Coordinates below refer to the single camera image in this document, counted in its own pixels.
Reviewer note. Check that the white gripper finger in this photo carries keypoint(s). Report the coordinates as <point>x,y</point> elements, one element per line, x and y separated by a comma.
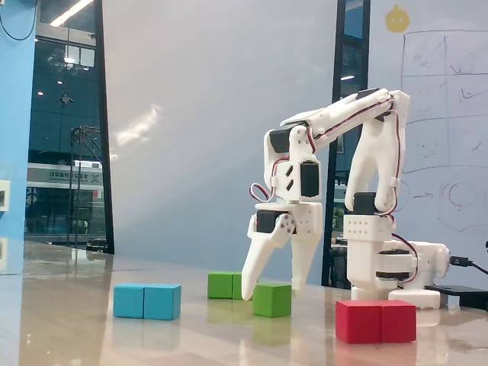
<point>259,259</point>
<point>303,263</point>

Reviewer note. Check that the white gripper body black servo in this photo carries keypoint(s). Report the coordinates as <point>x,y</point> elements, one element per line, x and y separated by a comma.
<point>306,221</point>

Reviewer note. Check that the small green wooden cube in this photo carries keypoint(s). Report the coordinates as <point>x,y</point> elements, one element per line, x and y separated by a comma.
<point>271,301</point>

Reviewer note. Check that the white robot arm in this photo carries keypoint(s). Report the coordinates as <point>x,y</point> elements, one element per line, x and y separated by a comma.
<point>366,167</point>

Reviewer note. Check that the long green wooden block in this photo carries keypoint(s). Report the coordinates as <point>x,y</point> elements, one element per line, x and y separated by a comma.
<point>223,285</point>

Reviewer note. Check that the long red wooden block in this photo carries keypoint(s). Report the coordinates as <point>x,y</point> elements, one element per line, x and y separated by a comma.
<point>373,322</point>

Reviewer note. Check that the long blue wooden block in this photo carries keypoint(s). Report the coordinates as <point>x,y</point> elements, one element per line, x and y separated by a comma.
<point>145,301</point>

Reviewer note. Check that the black flat device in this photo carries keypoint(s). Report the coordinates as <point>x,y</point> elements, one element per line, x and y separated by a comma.
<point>457,291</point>

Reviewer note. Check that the yellow round sticker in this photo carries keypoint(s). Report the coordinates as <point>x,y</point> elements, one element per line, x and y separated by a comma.
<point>397,19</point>

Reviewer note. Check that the black window frame post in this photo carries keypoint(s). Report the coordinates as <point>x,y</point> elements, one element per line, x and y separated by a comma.
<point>103,133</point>
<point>337,57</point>

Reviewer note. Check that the white wall box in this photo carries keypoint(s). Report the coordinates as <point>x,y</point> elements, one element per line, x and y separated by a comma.
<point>4,194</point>

